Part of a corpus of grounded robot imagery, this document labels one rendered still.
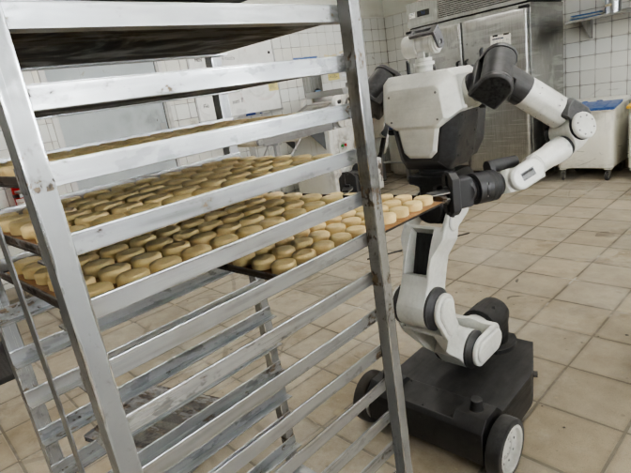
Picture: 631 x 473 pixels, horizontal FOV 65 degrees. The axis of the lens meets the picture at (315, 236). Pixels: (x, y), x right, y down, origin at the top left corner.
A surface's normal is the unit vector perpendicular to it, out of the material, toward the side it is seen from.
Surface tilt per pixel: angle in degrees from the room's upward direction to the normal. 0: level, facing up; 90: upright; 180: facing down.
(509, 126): 90
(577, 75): 90
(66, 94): 90
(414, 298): 57
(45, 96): 90
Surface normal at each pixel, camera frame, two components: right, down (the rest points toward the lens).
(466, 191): 0.29, 0.23
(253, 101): 0.69, 0.11
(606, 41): -0.72, 0.30
